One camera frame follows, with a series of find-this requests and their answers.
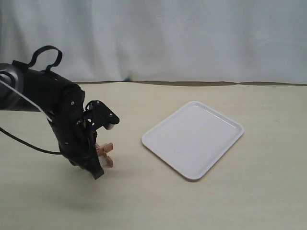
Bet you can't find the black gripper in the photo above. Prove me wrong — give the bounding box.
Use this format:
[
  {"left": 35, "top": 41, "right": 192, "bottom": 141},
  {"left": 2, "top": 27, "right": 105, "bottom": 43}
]
[{"left": 50, "top": 95, "right": 104, "bottom": 180}]

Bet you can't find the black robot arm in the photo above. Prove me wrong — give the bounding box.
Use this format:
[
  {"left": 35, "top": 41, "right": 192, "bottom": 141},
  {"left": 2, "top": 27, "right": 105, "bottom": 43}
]
[{"left": 0, "top": 61, "right": 106, "bottom": 179}]

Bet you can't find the white rectangular plastic tray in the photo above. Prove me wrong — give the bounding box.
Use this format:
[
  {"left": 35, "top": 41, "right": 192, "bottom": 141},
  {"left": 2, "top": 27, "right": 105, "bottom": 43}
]
[{"left": 141, "top": 101, "right": 245, "bottom": 181}]

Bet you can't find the white zip tie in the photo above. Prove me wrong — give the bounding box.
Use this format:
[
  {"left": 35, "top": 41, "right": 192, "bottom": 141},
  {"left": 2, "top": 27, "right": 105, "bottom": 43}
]
[{"left": 0, "top": 80, "right": 52, "bottom": 122}]

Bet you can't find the white fabric backdrop curtain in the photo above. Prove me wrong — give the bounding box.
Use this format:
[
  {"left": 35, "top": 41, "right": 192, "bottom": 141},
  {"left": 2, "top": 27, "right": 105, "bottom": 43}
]
[{"left": 0, "top": 0, "right": 307, "bottom": 84}]

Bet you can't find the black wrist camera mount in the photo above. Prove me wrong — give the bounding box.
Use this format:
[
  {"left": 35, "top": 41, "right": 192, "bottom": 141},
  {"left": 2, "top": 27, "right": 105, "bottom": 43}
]
[{"left": 84, "top": 100, "right": 120, "bottom": 130}]

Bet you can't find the black cable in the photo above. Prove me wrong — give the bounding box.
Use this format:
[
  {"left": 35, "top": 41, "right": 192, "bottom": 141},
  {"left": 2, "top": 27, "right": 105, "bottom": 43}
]
[{"left": 0, "top": 126, "right": 62, "bottom": 155}]

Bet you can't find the black strap loop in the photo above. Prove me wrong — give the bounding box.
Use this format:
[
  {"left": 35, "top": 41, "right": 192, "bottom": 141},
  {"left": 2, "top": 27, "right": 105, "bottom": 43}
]
[{"left": 28, "top": 45, "right": 63, "bottom": 72}]

